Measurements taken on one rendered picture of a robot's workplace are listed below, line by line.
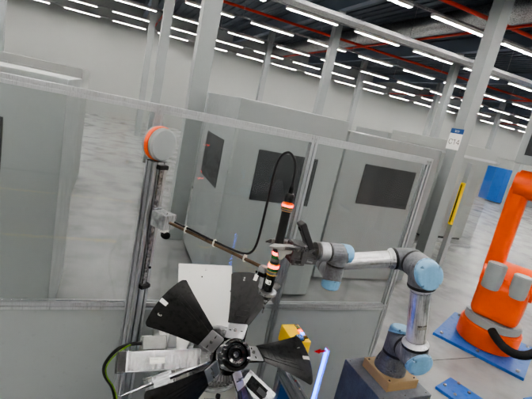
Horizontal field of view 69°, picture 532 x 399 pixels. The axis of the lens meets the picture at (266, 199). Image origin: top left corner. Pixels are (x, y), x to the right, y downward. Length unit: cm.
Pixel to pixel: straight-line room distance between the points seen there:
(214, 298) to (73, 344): 85
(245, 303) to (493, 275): 376
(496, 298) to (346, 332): 264
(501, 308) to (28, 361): 451
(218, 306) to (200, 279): 15
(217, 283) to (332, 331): 115
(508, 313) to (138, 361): 427
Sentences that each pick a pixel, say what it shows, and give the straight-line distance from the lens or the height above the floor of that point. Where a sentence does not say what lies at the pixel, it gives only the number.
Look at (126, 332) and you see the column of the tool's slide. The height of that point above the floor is 91.
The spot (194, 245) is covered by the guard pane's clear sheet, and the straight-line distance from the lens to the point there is 216.
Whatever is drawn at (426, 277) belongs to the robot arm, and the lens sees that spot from 172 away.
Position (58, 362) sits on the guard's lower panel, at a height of 65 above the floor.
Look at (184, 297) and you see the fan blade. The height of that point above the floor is 138.
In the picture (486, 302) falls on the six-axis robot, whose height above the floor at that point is 56.
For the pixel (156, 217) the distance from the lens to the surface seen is 184.
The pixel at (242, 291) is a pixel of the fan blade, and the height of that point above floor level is 136.
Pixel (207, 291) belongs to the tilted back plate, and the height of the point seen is 126.
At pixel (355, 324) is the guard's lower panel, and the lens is 288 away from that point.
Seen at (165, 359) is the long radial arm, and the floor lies 112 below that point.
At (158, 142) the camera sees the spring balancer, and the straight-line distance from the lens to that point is 180.
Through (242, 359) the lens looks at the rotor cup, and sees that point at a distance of 159.
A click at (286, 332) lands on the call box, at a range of 209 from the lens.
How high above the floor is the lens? 213
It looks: 13 degrees down
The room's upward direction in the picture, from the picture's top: 12 degrees clockwise
